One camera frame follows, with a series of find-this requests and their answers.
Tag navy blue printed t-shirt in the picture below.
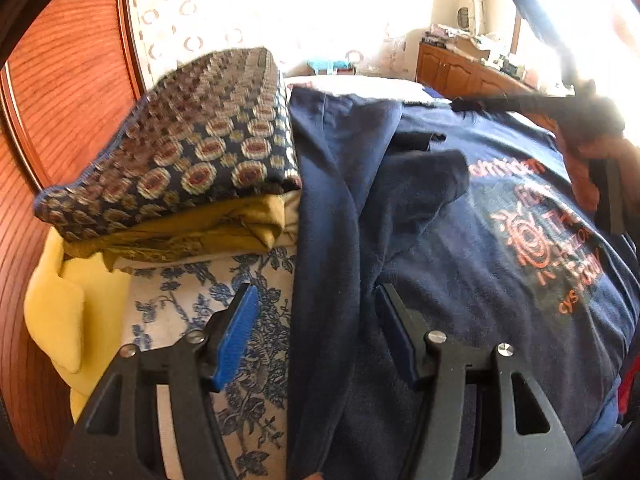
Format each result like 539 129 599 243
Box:
288 87 639 479

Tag right hand holding gripper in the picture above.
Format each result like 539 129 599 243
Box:
556 130 639 216

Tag blue floral bed sheet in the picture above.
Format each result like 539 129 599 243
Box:
122 246 296 479

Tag wooden sideboard cabinet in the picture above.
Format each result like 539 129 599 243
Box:
416 42 535 100

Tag yellow plush toy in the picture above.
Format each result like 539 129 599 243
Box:
24 229 131 420

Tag mustard yellow folded cloth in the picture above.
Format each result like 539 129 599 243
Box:
64 191 302 266

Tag clutter pile on cabinet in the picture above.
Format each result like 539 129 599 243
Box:
422 24 526 80

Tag dark patterned folded blanket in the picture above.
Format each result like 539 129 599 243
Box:
34 47 302 242

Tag white circle pattern curtain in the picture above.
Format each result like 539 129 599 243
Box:
129 0 433 84

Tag blue tissue box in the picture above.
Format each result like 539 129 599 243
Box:
307 60 357 76

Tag wooden headboard panel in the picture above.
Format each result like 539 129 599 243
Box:
1 0 143 479

